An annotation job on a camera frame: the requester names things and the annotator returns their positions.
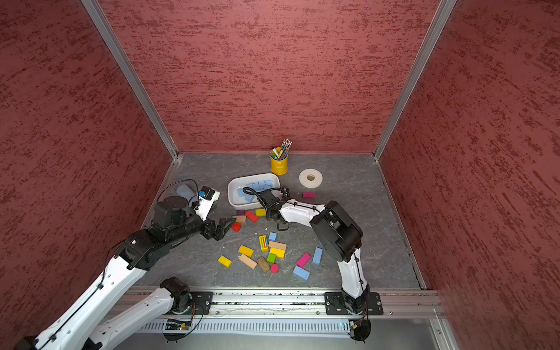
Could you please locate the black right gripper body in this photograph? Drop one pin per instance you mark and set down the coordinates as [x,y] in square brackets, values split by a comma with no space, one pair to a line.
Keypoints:
[269,216]

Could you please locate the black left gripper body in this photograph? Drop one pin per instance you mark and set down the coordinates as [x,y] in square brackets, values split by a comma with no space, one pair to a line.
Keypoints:
[207,230]

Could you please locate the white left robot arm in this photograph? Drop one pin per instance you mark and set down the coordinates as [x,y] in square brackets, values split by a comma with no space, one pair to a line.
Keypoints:
[83,326]

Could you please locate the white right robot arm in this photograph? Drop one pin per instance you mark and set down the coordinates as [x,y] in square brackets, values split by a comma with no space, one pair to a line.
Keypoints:
[337,232]

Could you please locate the tan block left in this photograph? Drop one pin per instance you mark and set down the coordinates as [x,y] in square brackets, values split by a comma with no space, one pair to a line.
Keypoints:
[239,218]

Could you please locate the red flat block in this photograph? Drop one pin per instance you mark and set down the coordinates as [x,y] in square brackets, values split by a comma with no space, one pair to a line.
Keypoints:
[251,216]

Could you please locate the white rectangular bowl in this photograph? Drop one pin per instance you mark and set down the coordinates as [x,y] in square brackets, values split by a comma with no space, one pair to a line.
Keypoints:
[249,201]

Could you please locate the yellow block front left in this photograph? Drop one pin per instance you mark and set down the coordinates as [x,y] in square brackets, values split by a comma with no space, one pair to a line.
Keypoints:
[225,261]

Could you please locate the yellow block centre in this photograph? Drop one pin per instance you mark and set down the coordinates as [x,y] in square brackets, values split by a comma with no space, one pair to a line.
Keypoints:
[244,250]

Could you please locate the striped yellow block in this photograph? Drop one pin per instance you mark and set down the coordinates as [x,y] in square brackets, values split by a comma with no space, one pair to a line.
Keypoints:
[263,244]

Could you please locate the tan wood block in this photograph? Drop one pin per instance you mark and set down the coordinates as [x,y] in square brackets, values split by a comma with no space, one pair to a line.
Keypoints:
[277,245]

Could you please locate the natural wood long block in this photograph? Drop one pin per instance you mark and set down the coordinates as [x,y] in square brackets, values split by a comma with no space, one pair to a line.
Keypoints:
[248,261]

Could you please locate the white tape roll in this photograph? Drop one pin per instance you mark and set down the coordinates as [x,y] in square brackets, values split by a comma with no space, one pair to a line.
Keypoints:
[310,178]

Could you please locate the yellow metal pencil bucket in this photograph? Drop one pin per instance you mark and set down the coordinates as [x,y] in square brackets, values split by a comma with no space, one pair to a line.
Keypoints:
[279,166]

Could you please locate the yellow block beside green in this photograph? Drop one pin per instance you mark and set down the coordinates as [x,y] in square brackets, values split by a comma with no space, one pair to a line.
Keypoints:
[279,253]

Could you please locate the bundle of pencils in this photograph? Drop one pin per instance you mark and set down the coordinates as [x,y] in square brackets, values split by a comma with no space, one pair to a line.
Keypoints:
[280,153]

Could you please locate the green small block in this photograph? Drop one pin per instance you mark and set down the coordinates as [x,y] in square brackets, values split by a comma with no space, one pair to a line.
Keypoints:
[271,259]

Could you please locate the dark wood block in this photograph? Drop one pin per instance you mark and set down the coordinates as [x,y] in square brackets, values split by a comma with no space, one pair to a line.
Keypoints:
[263,264]

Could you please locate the magenta block front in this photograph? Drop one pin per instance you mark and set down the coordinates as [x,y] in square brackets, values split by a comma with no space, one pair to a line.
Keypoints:
[303,260]

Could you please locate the light blue upright block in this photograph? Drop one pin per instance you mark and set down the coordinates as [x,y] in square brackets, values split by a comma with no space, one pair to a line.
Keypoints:
[317,257]

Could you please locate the light blue block front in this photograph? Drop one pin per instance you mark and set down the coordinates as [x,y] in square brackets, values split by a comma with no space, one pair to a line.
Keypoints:
[301,273]

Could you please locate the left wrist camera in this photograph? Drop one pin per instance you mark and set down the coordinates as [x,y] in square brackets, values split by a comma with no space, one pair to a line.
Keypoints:
[206,198]

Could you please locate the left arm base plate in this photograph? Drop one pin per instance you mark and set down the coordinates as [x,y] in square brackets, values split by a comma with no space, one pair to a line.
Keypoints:
[199,302]

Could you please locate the aluminium front rail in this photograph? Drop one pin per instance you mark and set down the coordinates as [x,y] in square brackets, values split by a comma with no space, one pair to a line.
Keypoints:
[310,303]

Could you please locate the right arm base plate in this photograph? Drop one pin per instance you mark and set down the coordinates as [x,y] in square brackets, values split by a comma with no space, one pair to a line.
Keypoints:
[339,303]

